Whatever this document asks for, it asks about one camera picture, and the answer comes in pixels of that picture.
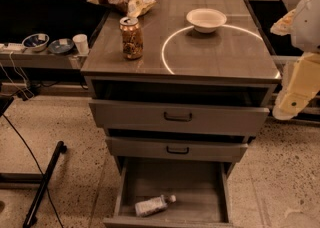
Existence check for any white bowl with blue inside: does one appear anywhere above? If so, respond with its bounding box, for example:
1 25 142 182
22 33 49 52

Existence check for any grey drawer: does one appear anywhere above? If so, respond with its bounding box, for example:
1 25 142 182
103 158 234 228
89 100 269 136
106 137 248 163

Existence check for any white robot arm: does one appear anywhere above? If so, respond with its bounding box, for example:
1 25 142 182
270 0 320 120

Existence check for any white paper bowl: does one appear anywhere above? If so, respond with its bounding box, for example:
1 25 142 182
186 8 227 33

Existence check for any brown chip bag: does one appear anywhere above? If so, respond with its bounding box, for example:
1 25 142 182
88 0 156 18

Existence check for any bottom grey drawer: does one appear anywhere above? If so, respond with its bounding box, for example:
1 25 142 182
103 158 234 228

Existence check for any grey drawer cabinet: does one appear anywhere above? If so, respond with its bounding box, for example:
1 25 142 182
80 0 282 173

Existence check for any white paper cup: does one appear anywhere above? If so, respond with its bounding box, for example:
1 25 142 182
72 34 89 55

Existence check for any middle grey drawer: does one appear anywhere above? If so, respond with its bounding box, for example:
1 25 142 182
106 137 248 163

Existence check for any black stand leg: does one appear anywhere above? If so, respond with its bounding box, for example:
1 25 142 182
23 141 67 228

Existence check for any black floor cable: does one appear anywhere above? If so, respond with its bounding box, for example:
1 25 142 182
2 114 64 228

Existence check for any brown drink can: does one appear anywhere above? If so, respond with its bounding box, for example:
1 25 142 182
119 17 143 60

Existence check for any dark blue bowl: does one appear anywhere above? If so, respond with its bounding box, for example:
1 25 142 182
48 38 74 54

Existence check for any grey side shelf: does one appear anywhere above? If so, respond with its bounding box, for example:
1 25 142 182
0 50 87 70

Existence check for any top grey drawer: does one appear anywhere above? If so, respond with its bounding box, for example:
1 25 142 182
89 100 269 136

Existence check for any white power strip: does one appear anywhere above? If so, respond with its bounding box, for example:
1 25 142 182
0 43 25 53

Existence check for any grey chair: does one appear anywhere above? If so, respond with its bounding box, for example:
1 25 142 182
280 0 301 12

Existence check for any blue plastic bottle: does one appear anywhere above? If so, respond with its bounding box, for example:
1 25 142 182
135 195 176 217

